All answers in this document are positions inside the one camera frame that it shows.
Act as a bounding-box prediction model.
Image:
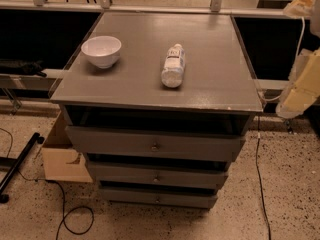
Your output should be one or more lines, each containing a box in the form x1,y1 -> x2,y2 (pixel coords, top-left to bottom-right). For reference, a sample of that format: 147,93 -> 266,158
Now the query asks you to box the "metal frame rail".
0,0 -> 320,21

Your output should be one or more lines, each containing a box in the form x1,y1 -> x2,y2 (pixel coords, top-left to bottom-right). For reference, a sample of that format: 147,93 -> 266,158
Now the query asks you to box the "grey bottom drawer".
100,188 -> 217,209

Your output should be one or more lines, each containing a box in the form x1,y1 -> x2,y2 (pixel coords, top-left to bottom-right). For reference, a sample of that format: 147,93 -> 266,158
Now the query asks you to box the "white hanging cable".
258,15 -> 307,103

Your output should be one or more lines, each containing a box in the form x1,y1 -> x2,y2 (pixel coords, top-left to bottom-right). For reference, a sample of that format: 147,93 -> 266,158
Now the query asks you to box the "clear plastic bottle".
161,44 -> 185,88

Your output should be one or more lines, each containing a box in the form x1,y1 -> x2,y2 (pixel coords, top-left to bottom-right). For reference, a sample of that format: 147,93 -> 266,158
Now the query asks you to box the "black floor cable left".
0,127 -> 95,240

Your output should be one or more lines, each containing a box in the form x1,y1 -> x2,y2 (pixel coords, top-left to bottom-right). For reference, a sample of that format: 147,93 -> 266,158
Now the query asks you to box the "grey drawer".
100,188 -> 217,209
87,162 -> 228,189
65,126 -> 245,162

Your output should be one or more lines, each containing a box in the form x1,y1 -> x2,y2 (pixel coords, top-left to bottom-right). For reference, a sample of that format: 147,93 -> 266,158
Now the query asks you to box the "cardboard box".
41,114 -> 93,183

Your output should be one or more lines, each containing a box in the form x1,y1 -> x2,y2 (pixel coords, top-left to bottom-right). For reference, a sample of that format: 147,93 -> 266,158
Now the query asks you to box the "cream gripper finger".
276,49 -> 320,119
283,0 -> 320,18

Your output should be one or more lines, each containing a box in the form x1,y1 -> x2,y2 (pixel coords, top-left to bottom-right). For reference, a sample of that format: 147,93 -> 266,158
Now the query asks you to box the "grey drawer cabinet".
51,12 -> 262,197

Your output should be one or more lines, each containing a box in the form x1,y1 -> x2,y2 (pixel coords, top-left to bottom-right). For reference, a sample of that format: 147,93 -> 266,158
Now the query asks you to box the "black floor cable right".
254,115 -> 273,240

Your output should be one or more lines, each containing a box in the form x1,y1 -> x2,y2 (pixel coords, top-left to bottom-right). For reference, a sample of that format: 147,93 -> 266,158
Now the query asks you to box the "black floor cable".
254,115 -> 273,240
0,127 -> 95,240

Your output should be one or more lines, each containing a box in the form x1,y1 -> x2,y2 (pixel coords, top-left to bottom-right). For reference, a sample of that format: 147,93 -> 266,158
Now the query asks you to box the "black metal stand leg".
0,132 -> 44,204

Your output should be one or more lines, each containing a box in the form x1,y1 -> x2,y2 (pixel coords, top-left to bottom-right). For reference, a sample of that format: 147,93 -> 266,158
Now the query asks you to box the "grey top drawer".
65,126 -> 245,162

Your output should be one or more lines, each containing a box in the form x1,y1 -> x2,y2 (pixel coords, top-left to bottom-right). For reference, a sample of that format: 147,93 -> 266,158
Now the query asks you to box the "black cloth bag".
0,59 -> 47,77

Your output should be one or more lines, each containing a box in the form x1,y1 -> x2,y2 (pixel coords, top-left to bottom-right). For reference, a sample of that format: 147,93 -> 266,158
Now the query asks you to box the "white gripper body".
310,0 -> 320,38

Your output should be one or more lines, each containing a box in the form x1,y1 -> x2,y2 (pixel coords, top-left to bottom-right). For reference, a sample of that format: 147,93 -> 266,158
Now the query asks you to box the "white ceramic bowl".
81,36 -> 122,69

